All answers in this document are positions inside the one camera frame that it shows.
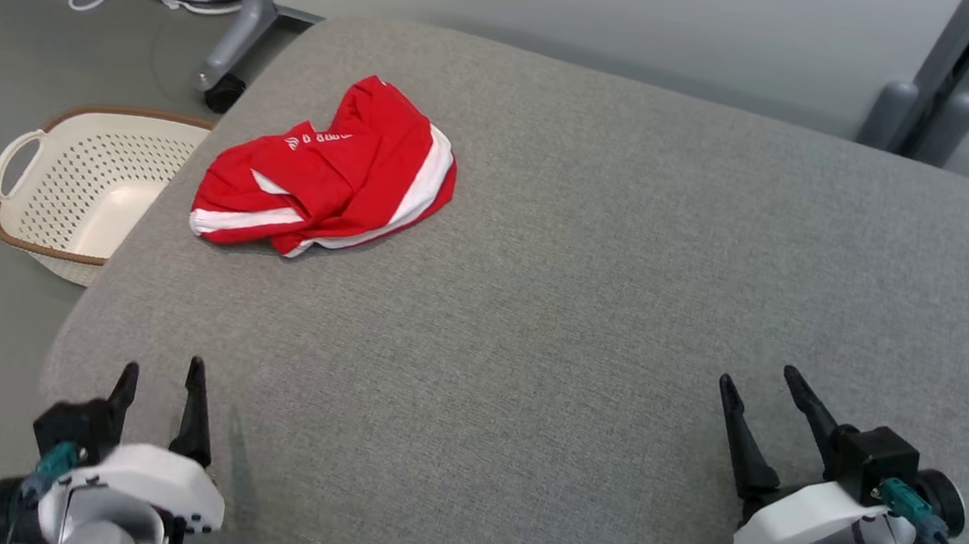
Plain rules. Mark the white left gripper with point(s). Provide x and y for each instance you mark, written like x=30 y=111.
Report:
x=148 y=479

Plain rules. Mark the grey cylindrical partition foot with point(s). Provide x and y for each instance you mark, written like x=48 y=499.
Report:
x=890 y=114
x=958 y=132

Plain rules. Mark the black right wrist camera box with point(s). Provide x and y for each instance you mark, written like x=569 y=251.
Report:
x=876 y=463

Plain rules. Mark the grey metal partition post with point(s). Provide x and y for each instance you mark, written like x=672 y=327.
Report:
x=958 y=76

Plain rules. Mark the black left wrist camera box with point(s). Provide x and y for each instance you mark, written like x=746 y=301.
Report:
x=75 y=426

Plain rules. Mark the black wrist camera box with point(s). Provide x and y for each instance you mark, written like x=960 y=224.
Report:
x=75 y=426
x=876 y=463

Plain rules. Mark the grey metal desk leg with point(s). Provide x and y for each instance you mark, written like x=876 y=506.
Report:
x=250 y=11

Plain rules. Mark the crumpled red white shirt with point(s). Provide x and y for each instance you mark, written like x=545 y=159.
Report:
x=336 y=174

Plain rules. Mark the black caster wheel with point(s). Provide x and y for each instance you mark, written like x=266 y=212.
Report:
x=224 y=94

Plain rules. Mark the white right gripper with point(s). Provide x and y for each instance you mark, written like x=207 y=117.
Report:
x=794 y=517

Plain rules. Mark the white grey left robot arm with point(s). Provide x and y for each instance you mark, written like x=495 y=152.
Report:
x=100 y=540

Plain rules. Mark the cream perforated laundry basket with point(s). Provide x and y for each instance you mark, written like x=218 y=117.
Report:
x=110 y=199

